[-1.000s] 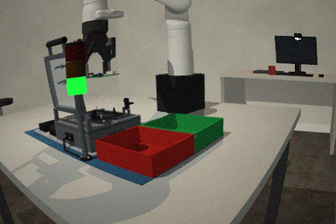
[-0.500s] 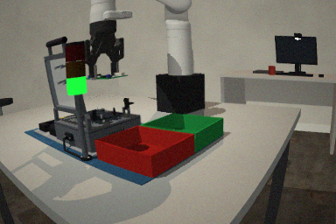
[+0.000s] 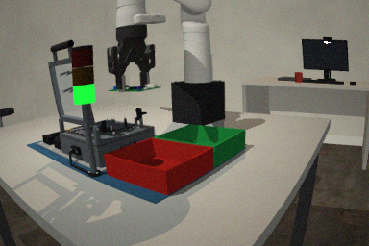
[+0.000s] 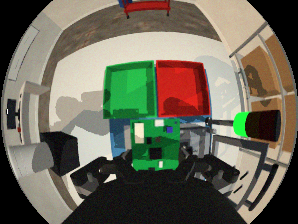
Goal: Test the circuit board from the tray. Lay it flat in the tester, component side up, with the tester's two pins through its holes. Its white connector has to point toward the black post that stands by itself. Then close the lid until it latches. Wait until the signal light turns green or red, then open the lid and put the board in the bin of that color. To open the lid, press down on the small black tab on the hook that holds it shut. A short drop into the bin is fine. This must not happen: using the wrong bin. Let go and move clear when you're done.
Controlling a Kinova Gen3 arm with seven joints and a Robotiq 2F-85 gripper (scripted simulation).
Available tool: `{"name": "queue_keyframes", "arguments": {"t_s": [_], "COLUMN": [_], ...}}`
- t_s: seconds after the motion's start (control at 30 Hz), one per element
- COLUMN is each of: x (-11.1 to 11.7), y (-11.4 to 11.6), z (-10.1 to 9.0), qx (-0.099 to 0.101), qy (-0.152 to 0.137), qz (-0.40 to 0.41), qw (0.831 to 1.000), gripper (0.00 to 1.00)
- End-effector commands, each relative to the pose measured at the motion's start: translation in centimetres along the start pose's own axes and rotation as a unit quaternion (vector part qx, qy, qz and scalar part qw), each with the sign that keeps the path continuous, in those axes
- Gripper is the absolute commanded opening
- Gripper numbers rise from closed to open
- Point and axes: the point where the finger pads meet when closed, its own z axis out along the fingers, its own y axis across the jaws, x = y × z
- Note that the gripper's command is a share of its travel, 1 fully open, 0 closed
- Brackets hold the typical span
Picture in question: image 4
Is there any green circuit board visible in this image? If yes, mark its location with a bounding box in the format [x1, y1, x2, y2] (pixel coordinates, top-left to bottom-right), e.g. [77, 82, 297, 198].
[130, 119, 180, 171]

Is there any red bin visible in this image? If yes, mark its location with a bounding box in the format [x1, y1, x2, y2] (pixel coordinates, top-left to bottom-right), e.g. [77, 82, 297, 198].
[156, 60, 211, 117]

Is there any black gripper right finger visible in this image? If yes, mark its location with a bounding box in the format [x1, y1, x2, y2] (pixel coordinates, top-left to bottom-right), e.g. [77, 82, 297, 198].
[167, 148, 240, 197]

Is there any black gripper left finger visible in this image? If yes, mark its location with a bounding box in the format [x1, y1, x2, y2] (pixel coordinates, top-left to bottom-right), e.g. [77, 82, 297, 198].
[70, 149, 144, 199]

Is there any green bin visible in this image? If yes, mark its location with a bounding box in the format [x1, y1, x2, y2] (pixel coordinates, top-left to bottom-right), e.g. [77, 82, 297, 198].
[103, 60, 157, 119]

